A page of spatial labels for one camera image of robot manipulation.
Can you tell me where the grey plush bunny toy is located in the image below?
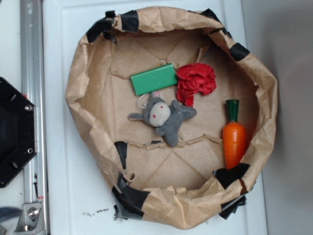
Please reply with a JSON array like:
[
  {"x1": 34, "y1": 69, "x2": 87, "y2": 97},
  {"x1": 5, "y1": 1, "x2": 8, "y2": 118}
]
[{"x1": 128, "y1": 91, "x2": 197, "y2": 147}]

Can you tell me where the green rectangular block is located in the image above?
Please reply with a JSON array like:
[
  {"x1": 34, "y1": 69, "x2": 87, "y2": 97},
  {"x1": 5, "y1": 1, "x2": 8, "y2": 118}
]
[{"x1": 130, "y1": 64, "x2": 177, "y2": 96}]

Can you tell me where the orange plastic toy carrot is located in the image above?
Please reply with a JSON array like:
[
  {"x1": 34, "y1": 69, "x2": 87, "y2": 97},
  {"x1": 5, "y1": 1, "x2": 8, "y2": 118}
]
[{"x1": 222, "y1": 99, "x2": 246, "y2": 169}]

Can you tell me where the crumpled red paper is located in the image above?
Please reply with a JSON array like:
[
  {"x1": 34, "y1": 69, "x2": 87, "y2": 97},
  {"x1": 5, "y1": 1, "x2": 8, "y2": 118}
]
[{"x1": 176, "y1": 63, "x2": 217, "y2": 107}]

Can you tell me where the aluminium extrusion rail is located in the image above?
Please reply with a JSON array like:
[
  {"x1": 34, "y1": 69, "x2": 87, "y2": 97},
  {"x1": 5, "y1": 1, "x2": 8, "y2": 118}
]
[{"x1": 19, "y1": 0, "x2": 51, "y2": 235}]

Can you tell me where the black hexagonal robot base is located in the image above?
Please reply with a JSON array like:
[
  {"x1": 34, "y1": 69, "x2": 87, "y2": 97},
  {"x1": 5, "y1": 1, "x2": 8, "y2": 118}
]
[{"x1": 0, "y1": 77, "x2": 36, "y2": 188}]

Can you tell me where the brown paper bag basket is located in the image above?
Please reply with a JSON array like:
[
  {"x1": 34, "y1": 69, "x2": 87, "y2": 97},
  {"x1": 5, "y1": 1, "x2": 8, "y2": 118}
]
[{"x1": 66, "y1": 6, "x2": 278, "y2": 230}]

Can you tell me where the metal corner bracket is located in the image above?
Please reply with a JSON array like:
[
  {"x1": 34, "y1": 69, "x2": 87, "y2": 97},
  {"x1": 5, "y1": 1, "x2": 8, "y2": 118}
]
[{"x1": 14, "y1": 202, "x2": 45, "y2": 235}]

